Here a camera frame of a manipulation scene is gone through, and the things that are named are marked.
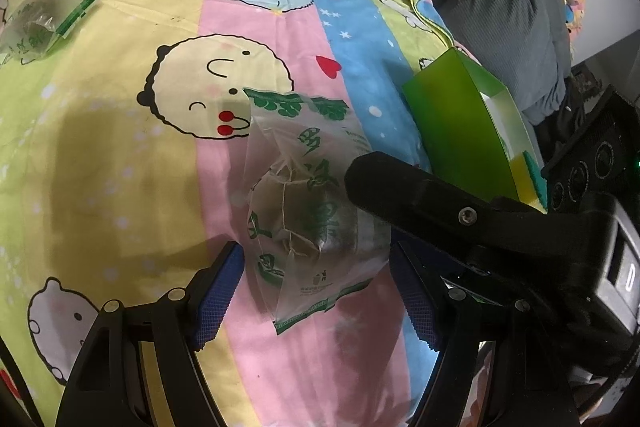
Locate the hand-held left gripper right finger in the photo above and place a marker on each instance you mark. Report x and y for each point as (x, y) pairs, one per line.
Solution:
(417, 307)

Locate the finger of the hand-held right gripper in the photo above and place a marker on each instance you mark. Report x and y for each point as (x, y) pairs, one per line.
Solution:
(400, 192)

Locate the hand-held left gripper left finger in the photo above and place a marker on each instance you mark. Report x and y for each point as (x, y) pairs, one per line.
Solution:
(217, 302)

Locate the green translucent box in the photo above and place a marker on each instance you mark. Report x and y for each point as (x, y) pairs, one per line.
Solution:
(450, 122)

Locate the clear tea bag packet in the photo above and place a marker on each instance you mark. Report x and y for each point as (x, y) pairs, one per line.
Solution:
(300, 187)
(35, 22)

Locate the pastel cartoon printed blanket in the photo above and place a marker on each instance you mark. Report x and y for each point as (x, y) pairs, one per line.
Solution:
(125, 147)

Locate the grey cushion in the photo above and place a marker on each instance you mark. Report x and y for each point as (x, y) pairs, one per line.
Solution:
(510, 32)

